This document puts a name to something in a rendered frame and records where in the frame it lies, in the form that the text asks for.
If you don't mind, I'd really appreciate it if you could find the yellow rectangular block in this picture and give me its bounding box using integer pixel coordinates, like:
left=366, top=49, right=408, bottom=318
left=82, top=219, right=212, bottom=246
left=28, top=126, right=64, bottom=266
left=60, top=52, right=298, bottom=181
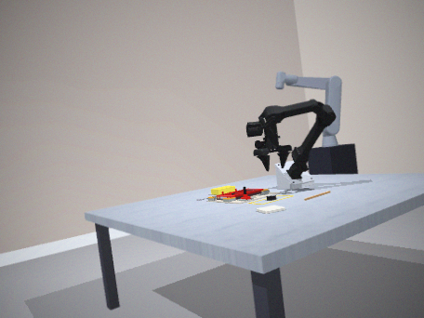
left=211, top=186, right=235, bottom=195

